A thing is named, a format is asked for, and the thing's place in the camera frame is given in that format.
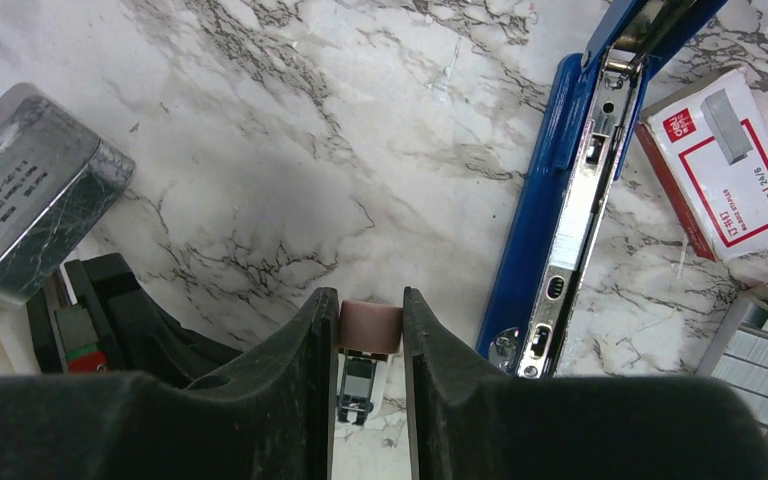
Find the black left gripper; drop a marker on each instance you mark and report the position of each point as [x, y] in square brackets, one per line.
[93, 316]

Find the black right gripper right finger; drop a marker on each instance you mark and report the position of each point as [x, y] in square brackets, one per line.
[469, 420]

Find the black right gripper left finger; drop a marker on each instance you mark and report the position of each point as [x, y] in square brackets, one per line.
[267, 414]

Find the staple box tray with staples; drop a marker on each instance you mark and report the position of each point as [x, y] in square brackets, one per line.
[738, 352]

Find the blue stapler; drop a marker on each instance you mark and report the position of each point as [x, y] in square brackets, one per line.
[594, 104]

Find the white red staple box sleeve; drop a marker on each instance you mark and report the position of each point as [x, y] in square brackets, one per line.
[708, 145]

